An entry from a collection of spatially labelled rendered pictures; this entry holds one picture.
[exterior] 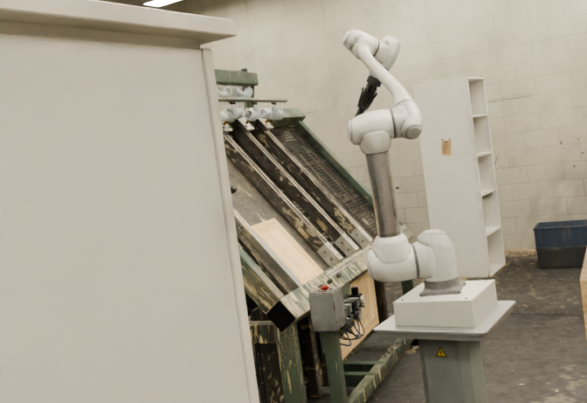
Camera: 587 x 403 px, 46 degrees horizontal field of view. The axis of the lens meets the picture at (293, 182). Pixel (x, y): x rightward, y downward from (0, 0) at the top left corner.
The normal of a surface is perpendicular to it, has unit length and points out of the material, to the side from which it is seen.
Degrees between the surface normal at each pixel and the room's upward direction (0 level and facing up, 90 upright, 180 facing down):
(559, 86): 90
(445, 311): 90
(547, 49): 90
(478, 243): 90
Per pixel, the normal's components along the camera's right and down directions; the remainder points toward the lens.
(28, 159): 0.84, -0.08
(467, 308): -0.52, 0.11
